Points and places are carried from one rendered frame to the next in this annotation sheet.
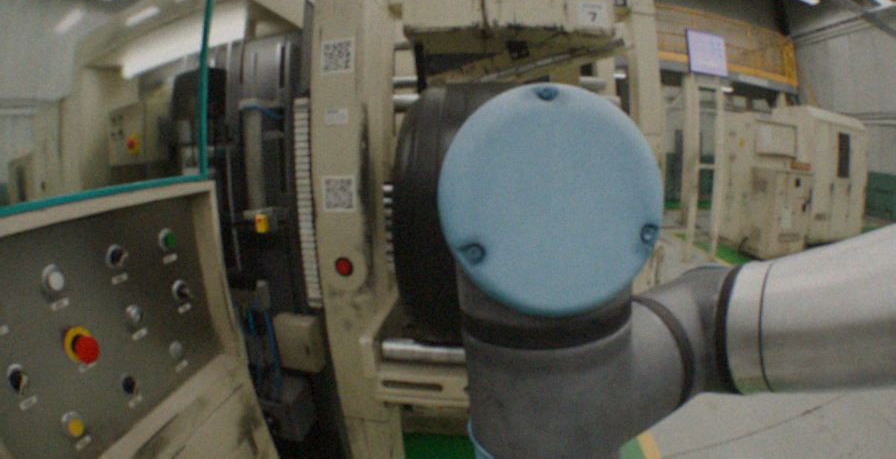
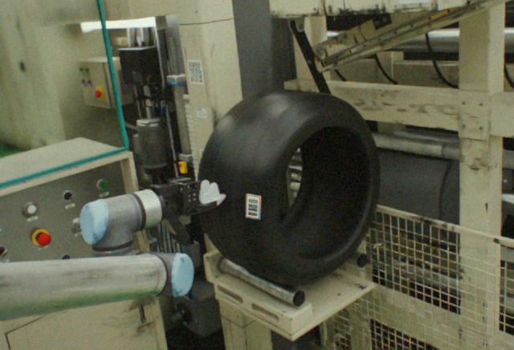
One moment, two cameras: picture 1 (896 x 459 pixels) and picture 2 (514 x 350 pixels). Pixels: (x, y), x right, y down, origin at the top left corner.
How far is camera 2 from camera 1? 1.29 m
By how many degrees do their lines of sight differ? 44
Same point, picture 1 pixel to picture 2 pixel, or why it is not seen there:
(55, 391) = (21, 258)
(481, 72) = (352, 42)
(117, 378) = (59, 254)
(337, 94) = (199, 98)
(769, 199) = not seen: outside the picture
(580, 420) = not seen: hidden behind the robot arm
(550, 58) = (409, 25)
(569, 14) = not seen: outside the picture
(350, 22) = (197, 48)
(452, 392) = (246, 305)
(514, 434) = not seen: hidden behind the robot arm
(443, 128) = (214, 147)
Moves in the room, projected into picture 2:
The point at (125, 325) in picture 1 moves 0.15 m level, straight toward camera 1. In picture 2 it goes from (71, 229) to (67, 247)
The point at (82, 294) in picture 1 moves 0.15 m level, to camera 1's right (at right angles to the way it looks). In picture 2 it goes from (46, 213) to (71, 223)
